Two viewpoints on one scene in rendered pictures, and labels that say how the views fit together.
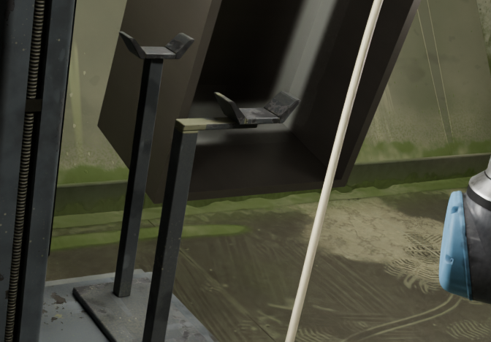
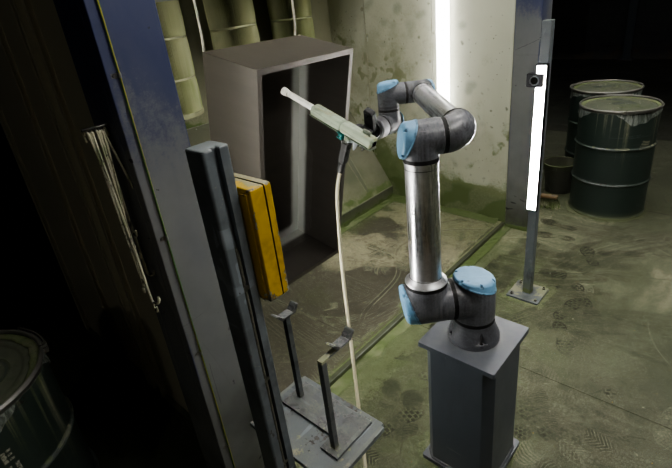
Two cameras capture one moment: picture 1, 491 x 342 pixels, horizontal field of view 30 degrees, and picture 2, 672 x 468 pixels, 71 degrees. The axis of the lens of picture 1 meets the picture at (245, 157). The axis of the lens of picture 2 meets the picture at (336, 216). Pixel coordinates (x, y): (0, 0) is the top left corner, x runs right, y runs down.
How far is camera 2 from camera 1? 0.55 m
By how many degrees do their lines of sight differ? 10
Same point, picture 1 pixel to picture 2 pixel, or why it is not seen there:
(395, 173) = (350, 216)
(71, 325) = (290, 420)
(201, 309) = (296, 326)
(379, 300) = (368, 287)
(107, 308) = (299, 405)
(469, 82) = (366, 160)
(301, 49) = (297, 197)
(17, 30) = (255, 362)
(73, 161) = not seen: hidden behind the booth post
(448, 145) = (367, 193)
